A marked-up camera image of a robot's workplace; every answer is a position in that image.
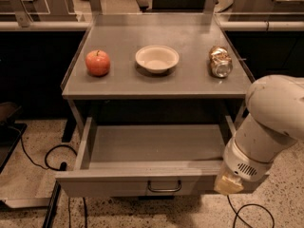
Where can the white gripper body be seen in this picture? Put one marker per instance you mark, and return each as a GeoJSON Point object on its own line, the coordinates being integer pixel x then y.
{"type": "Point", "coordinates": [243, 165]}

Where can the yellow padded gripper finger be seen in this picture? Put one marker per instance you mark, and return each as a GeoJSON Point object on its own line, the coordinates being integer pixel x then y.
{"type": "Point", "coordinates": [227, 182]}

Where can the grey top drawer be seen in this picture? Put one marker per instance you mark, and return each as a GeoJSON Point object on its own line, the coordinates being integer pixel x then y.
{"type": "Point", "coordinates": [147, 160]}

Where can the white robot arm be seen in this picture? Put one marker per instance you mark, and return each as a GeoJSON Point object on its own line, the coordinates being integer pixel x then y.
{"type": "Point", "coordinates": [275, 122]}

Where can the grey drawer cabinet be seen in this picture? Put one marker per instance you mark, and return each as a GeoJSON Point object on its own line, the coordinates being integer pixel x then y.
{"type": "Point", "coordinates": [120, 36]}

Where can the crushed metal can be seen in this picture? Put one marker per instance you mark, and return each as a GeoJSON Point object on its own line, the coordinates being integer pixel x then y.
{"type": "Point", "coordinates": [220, 62]}

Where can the white bowl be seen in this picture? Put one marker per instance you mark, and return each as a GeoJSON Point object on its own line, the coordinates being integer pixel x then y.
{"type": "Point", "coordinates": [157, 59]}

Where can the red apple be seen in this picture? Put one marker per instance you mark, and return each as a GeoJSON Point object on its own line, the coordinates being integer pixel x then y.
{"type": "Point", "coordinates": [97, 63]}

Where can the black floor bar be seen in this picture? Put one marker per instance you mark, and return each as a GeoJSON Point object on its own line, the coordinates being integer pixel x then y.
{"type": "Point", "coordinates": [52, 206]}

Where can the dark object left edge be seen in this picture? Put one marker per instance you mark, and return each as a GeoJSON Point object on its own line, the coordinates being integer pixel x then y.
{"type": "Point", "coordinates": [10, 131]}

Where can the white rail right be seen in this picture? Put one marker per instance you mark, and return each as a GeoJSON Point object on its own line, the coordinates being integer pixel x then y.
{"type": "Point", "coordinates": [262, 26]}

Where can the white rail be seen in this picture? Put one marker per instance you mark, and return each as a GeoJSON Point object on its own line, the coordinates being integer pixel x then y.
{"type": "Point", "coordinates": [45, 26]}
{"type": "Point", "coordinates": [262, 26]}

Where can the white rail left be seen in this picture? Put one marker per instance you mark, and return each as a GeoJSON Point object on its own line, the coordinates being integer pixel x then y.
{"type": "Point", "coordinates": [45, 26]}

